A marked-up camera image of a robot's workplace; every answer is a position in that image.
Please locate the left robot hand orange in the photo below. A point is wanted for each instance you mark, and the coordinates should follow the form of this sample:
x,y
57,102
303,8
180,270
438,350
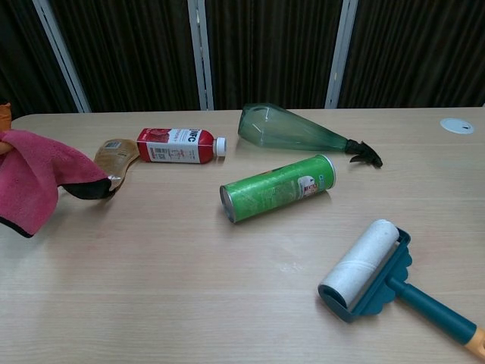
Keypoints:
x,y
4,117

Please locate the pink cloth with black edge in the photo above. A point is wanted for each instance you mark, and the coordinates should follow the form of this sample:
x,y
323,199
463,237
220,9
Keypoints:
x,y
30,170

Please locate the brown spouted drink pouch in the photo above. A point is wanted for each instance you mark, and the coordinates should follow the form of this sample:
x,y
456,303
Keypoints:
x,y
117,155

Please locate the dark pleated curtain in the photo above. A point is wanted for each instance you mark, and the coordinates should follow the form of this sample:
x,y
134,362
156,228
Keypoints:
x,y
132,57

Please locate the red juice bottle white cap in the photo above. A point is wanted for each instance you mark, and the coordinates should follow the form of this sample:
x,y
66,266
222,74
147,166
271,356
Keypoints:
x,y
174,146

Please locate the green transparent spray bottle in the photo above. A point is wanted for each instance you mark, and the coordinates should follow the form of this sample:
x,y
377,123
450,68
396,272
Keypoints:
x,y
280,129

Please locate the green chips can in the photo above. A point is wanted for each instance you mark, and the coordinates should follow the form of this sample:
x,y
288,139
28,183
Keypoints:
x,y
276,187

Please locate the white partition post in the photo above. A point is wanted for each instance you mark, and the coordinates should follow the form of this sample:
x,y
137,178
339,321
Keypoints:
x,y
62,57
341,57
201,57

